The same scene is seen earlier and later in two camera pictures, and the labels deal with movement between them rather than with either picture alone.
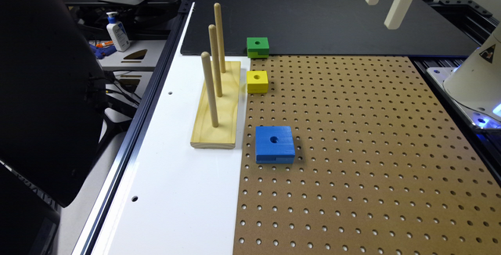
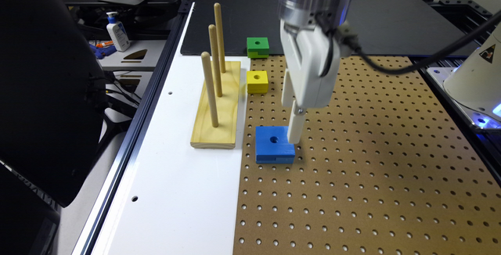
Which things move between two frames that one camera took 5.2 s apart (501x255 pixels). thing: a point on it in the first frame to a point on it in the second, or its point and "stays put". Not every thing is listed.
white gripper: (401, 5) to (313, 54)
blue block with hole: (274, 145) stays put
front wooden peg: (210, 88) stays put
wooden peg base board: (204, 134) stays put
